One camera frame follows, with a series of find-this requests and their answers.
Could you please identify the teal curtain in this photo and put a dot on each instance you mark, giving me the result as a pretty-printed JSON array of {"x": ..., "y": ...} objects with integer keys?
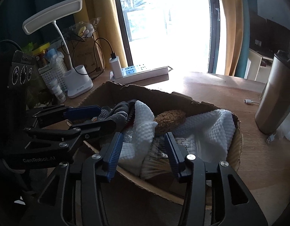
[{"x": 246, "y": 51}]

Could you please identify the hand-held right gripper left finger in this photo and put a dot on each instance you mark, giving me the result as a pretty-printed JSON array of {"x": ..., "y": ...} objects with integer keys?
[{"x": 113, "y": 155}]

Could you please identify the clear plastic bag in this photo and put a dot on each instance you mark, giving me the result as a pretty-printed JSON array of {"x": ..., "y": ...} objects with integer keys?
[{"x": 286, "y": 131}]

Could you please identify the white television cabinet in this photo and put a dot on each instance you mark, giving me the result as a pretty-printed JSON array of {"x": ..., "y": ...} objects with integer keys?
[{"x": 253, "y": 66}]

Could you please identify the white pill bottle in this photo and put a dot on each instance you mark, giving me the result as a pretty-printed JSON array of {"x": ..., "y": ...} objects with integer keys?
[
  {"x": 54, "y": 86},
  {"x": 61, "y": 96}
]

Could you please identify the white desk lamp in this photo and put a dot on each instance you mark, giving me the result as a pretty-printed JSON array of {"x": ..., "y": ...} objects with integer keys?
[{"x": 79, "y": 87}]

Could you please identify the white power strip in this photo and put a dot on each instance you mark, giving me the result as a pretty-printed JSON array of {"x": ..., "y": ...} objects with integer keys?
[{"x": 147, "y": 71}]

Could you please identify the small medicine box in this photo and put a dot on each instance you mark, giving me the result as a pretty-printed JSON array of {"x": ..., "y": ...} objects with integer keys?
[{"x": 44, "y": 69}]

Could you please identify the brown paper bag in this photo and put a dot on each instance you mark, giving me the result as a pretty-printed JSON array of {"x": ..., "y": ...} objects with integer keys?
[{"x": 88, "y": 51}]

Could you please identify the white usb charger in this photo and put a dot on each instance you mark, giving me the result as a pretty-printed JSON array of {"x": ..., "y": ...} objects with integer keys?
[{"x": 116, "y": 68}]

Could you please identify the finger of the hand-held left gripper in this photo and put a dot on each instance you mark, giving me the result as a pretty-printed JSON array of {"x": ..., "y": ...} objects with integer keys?
[
  {"x": 83, "y": 113},
  {"x": 95, "y": 126}
]

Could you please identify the blue packet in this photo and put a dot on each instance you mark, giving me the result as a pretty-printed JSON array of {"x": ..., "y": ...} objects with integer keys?
[{"x": 50, "y": 54}]

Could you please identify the yellow curtain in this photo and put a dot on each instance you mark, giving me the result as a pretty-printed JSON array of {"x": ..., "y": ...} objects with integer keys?
[
  {"x": 100, "y": 9},
  {"x": 229, "y": 28}
]

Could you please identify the grey grip sock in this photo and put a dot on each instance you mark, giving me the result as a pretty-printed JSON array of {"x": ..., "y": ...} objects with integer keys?
[
  {"x": 106, "y": 114},
  {"x": 122, "y": 113}
]

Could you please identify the brown cardboard box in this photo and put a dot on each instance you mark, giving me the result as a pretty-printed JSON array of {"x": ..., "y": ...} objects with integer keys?
[{"x": 145, "y": 188}]

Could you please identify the white waffle towel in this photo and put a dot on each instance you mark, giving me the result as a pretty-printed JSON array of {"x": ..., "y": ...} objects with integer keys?
[{"x": 206, "y": 127}]

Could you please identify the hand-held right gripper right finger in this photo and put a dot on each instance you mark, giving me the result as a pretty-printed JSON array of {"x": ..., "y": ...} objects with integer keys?
[{"x": 172, "y": 155}]

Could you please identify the black television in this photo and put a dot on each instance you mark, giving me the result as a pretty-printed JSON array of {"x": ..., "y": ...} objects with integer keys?
[{"x": 269, "y": 35}]

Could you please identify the white perforated basket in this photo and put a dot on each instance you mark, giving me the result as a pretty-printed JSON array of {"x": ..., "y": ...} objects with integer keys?
[{"x": 57, "y": 75}]

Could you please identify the white waffle cloth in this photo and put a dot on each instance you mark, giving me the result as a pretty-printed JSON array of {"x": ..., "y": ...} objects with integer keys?
[{"x": 140, "y": 122}]

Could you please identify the black window frame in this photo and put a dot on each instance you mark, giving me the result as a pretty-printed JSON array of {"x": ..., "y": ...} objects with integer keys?
[{"x": 213, "y": 28}]

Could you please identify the stainless steel tumbler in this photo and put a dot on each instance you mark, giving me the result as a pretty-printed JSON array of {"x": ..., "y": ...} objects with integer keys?
[{"x": 274, "y": 94}]

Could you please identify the white crumpled plastic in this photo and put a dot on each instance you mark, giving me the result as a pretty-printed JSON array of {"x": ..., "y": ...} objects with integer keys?
[{"x": 56, "y": 61}]

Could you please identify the jar with yellow lid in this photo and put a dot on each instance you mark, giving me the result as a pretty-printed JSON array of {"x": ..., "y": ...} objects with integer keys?
[{"x": 42, "y": 55}]

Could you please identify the brown loofah pad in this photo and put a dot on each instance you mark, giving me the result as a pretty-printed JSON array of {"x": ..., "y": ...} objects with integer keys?
[{"x": 169, "y": 121}]

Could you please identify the clear bag with plush toy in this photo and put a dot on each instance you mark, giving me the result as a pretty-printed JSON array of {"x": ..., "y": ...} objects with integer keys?
[{"x": 82, "y": 30}]

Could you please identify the clear plastic wrap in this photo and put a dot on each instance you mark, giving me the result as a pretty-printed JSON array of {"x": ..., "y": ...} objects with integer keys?
[{"x": 128, "y": 135}]

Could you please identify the clear cotton swab packet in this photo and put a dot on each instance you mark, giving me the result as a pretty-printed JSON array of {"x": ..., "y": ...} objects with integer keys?
[{"x": 156, "y": 164}]

